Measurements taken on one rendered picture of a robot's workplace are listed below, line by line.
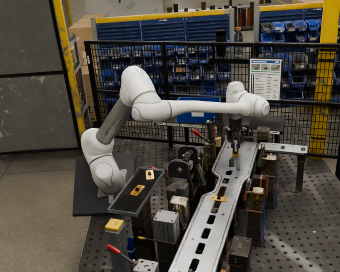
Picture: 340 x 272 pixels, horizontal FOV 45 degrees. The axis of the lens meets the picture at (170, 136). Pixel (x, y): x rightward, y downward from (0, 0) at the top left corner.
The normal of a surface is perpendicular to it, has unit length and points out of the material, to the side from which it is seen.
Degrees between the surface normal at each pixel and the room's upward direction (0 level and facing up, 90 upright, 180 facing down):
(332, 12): 90
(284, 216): 0
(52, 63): 92
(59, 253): 0
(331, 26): 87
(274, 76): 90
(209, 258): 0
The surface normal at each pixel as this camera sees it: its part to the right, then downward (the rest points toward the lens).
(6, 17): -0.01, 0.44
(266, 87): -0.32, 0.44
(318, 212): -0.07, -0.89
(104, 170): -0.02, -0.28
